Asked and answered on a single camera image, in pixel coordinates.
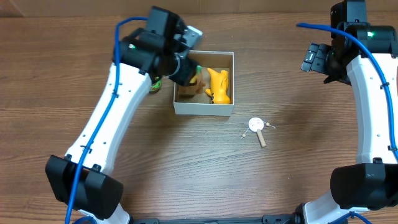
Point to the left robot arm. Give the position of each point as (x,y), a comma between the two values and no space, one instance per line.
(82,177)

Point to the green patterned ball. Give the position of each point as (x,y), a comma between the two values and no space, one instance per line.
(155,87)

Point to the brown plush capybara toy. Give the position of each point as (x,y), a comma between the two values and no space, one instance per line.
(192,90)

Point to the yellow rubber toy animal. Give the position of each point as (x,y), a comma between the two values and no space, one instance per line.
(219,84)

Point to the small wooden rattle drum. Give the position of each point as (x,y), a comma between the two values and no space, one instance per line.
(256,125)

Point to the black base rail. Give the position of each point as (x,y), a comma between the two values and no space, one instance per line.
(265,219)

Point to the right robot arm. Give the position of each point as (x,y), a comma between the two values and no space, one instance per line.
(364,57)

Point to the colourful two-by-two puzzle cube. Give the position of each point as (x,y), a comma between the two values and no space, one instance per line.
(195,78)

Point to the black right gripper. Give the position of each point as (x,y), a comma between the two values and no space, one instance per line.
(315,58)

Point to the white cardboard box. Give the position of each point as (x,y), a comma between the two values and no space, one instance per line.
(201,104)

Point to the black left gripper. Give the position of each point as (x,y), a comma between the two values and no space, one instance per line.
(188,73)

